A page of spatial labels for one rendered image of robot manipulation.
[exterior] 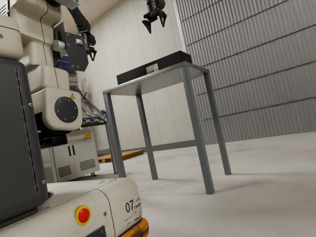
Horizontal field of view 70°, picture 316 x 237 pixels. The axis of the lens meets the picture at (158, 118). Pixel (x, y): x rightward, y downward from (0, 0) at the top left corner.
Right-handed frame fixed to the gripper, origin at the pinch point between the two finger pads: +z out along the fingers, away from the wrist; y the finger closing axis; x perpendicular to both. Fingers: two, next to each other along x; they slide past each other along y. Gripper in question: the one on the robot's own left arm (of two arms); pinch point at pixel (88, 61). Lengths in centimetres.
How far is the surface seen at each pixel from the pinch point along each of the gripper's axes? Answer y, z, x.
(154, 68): -35.6, 12.5, -26.5
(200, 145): -62, 69, -15
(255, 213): -90, 98, 9
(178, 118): 79, 39, -282
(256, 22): -89, -73, -255
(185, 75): -62, 26, -15
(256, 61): -77, -18, -257
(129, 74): -13.0, 9.4, -26.6
